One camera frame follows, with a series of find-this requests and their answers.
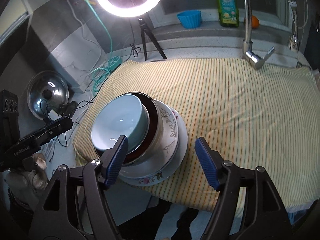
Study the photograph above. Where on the chrome kitchen faucet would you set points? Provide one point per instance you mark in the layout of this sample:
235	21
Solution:
255	60

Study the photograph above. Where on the gloved left hand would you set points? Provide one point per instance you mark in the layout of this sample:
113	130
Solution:
34	182

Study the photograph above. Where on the yellow striped cloth mat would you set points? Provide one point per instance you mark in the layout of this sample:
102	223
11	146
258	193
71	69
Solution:
267	117

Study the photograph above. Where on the bright ring light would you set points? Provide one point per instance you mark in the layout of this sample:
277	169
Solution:
135	11

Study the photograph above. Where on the white plate red peonies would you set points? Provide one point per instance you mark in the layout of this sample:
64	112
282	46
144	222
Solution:
181	149

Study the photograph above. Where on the small orange fruit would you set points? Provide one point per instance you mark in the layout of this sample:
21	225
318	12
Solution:
255	22

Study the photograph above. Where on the white plate pink flowers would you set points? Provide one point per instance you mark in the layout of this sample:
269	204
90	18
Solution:
147	181

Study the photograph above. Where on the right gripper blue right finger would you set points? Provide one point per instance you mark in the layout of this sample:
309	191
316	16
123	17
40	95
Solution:
264	215

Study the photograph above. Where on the green dish soap bottle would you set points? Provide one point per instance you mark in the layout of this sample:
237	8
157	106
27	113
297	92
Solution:
228	13

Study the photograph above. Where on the steel pot lid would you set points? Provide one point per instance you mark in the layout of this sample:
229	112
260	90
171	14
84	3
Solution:
46	92

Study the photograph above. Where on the teal cable reel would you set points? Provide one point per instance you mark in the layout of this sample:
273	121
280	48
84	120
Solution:
113	63

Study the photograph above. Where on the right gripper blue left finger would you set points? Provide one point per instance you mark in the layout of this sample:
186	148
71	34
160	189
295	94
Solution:
57	215

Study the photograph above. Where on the pale green ceramic bowl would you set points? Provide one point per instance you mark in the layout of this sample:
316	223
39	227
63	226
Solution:
124	115

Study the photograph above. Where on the black clamp on counter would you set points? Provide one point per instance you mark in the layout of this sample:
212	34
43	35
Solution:
68	109

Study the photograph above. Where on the blue ribbed silicone cup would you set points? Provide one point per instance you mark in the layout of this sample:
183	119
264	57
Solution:
190	19

